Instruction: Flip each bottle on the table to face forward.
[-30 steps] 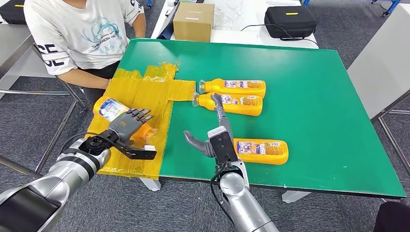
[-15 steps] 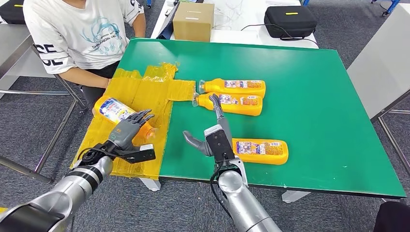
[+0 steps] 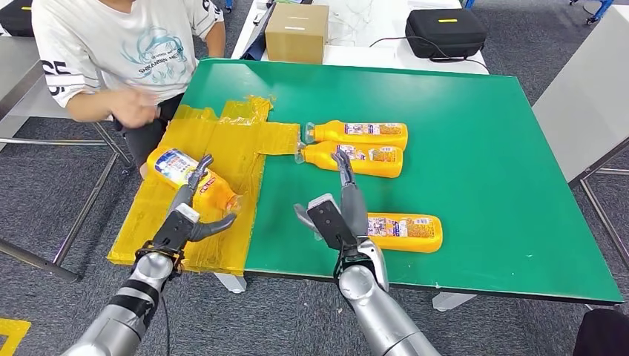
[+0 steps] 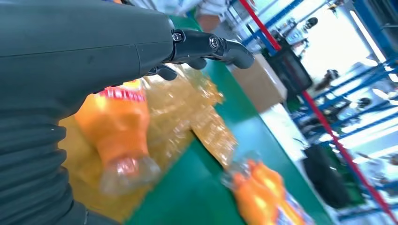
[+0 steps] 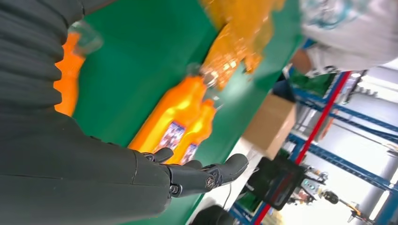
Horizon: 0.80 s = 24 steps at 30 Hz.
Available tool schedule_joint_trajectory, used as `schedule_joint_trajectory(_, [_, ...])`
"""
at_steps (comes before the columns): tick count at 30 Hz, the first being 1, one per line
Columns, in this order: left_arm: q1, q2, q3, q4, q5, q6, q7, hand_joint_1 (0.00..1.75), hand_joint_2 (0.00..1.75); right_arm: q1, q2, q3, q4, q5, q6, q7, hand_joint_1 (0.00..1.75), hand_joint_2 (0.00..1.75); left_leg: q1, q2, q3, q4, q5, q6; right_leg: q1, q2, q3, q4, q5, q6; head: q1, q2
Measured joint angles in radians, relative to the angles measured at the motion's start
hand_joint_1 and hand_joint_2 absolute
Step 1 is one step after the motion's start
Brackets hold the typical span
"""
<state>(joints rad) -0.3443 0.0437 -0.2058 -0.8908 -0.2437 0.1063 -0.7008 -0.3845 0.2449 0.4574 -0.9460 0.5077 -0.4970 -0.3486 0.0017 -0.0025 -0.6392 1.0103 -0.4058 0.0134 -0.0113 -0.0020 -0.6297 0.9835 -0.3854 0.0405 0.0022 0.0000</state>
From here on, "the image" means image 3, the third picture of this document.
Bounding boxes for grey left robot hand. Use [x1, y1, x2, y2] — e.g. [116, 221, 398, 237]
[169, 155, 238, 243]

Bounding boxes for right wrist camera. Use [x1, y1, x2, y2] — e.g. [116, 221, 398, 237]
[305, 193, 359, 252]

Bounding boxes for yellow taped mat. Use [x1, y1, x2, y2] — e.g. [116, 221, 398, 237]
[107, 94, 302, 277]

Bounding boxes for black seat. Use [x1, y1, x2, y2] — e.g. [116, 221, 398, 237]
[572, 308, 629, 356]

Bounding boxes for person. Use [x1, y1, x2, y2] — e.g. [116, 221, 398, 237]
[30, 0, 227, 180]

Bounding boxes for grey table metal legs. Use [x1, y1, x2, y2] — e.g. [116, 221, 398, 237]
[532, 4, 629, 271]

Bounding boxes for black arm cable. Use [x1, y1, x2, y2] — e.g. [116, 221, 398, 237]
[159, 294, 172, 356]

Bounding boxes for white table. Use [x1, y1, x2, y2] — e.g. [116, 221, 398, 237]
[229, 0, 491, 76]

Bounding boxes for blue wheeled frame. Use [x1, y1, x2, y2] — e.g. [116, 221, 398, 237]
[569, 0, 615, 25]

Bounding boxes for black case yellow label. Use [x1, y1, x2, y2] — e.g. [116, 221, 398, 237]
[0, 0, 36, 39]
[404, 8, 488, 61]

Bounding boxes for thin black cable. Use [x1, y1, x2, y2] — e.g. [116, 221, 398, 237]
[368, 36, 491, 73]

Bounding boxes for person's right hand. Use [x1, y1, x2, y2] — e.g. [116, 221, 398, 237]
[110, 88, 161, 130]

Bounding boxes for orange detergent bottle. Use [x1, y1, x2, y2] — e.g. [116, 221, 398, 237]
[313, 212, 444, 254]
[303, 120, 409, 151]
[294, 141, 405, 179]
[146, 147, 246, 216]

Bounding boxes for brown cardboard box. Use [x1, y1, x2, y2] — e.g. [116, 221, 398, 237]
[264, 2, 330, 66]

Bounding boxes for steel table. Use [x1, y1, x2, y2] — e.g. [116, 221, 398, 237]
[0, 36, 134, 285]

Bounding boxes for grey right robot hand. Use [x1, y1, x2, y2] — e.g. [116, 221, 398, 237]
[294, 149, 369, 243]

